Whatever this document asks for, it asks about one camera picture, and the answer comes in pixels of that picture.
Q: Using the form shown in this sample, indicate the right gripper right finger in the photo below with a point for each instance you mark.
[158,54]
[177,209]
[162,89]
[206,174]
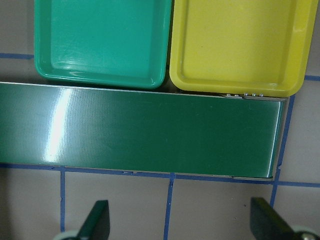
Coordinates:
[267,224]

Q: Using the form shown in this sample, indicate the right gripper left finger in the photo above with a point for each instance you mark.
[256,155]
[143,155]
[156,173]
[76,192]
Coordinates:
[97,224]

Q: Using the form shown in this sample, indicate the green conveyor belt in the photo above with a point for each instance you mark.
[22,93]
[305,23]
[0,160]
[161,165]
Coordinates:
[138,131]

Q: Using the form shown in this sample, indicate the yellow plastic tray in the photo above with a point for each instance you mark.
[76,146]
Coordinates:
[254,47]

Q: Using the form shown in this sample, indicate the green plastic tray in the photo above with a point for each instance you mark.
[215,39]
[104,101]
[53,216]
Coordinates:
[121,43]

